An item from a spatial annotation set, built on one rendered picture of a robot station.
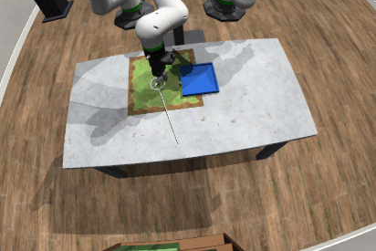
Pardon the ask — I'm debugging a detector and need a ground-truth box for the blue tray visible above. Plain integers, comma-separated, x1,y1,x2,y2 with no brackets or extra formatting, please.
179,62,219,97

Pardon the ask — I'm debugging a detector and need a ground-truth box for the green grassy ground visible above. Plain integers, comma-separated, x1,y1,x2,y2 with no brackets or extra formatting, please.
128,49,204,116

